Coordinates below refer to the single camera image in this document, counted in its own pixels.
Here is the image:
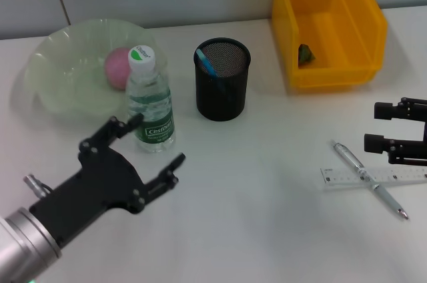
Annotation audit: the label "black mesh pen cup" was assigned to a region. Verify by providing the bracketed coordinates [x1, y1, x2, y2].
[192, 37, 252, 122]

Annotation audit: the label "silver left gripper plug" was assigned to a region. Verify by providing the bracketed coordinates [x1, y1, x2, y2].
[23, 174, 55, 198]

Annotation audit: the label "pink peach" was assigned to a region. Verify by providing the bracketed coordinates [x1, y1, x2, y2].
[104, 47, 131, 91]

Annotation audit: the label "green plastic scrap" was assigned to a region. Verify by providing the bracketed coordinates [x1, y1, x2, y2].
[298, 43, 316, 65]

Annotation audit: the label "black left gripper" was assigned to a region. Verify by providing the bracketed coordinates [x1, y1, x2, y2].
[29, 113, 186, 250]

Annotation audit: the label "grey ballpoint pen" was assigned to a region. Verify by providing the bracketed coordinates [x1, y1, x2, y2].
[330, 139, 410, 220]

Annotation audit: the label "blue capped scissors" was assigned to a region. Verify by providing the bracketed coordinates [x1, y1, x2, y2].
[195, 48, 234, 97]

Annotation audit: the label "yellow plastic bin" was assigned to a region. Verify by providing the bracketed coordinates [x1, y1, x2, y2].
[270, 0, 388, 89]

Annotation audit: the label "clear green-label water bottle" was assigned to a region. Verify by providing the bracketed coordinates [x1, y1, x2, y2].
[125, 44, 177, 154]

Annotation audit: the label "translucent green fruit plate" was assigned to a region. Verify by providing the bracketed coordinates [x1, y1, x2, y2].
[23, 18, 168, 123]

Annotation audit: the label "clear plastic ruler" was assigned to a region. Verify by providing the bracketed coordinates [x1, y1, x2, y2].
[319, 165, 427, 192]

